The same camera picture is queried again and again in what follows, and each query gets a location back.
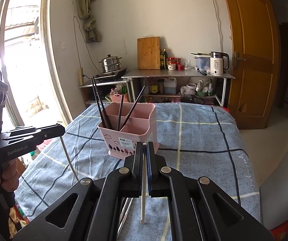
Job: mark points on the silver metal chopstick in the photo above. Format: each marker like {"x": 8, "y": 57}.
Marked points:
{"x": 126, "y": 204}
{"x": 68, "y": 159}

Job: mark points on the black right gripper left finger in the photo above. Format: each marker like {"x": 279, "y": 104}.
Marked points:
{"x": 90, "y": 210}

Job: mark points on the dark soy sauce bottle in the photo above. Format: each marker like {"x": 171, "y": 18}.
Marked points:
{"x": 165, "y": 58}

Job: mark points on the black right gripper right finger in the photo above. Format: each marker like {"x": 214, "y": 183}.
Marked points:
{"x": 198, "y": 208}

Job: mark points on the white plastic jug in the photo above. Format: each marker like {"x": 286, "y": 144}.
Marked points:
{"x": 170, "y": 86}

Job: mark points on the bamboo cutting board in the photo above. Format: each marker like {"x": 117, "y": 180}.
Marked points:
{"x": 148, "y": 53}

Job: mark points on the black induction cooker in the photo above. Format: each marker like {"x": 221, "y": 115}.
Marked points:
{"x": 111, "y": 76}

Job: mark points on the clear plastic container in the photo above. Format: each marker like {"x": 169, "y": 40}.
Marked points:
{"x": 202, "y": 62}

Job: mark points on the brown wooden door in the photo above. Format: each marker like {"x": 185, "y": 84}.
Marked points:
{"x": 255, "y": 62}

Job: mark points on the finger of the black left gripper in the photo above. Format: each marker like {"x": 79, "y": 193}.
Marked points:
{"x": 24, "y": 133}
{"x": 48, "y": 132}

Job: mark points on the black chopstick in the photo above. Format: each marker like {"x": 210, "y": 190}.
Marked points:
{"x": 97, "y": 101}
{"x": 106, "y": 121}
{"x": 133, "y": 107}
{"x": 120, "y": 112}

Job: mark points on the person's left hand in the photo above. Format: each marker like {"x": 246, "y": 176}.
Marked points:
{"x": 9, "y": 178}

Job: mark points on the beige wooden chopstick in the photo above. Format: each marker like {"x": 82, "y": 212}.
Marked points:
{"x": 144, "y": 185}

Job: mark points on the stainless steel steamer pot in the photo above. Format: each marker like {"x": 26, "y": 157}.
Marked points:
{"x": 110, "y": 63}

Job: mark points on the pink divided chopsticks basket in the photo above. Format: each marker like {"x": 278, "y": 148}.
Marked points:
{"x": 141, "y": 126}

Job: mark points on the red lidded jar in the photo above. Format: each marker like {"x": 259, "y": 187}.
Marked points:
{"x": 171, "y": 63}

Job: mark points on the hanging grey cloth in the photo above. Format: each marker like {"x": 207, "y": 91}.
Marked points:
{"x": 85, "y": 13}

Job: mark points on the white electric kettle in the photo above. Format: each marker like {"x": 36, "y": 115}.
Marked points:
{"x": 219, "y": 62}

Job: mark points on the metal kitchen shelf table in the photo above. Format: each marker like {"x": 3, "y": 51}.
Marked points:
{"x": 183, "y": 77}

